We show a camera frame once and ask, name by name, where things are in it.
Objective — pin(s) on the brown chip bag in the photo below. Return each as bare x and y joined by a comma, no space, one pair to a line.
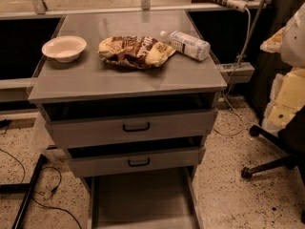
135,52

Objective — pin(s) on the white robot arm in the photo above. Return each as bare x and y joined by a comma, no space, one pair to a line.
288,91

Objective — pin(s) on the grey drawer cabinet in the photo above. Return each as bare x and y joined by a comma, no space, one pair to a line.
88,78

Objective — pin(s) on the open bottom drawer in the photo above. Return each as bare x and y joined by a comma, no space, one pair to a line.
159,199

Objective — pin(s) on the clear plastic water bottle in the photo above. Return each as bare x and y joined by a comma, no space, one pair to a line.
189,45

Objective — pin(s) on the white bowl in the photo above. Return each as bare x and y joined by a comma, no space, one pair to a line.
64,49

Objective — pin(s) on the black office chair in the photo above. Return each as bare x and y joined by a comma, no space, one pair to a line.
271,174

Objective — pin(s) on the top drawer with black handle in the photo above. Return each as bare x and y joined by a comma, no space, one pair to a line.
121,120

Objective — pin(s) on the drawer with black handle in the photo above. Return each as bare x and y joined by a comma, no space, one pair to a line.
121,120
136,156

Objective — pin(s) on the middle drawer with black handle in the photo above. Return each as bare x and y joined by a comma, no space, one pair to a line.
136,156

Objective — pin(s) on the black metal floor frame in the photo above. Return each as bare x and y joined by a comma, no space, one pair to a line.
26,189

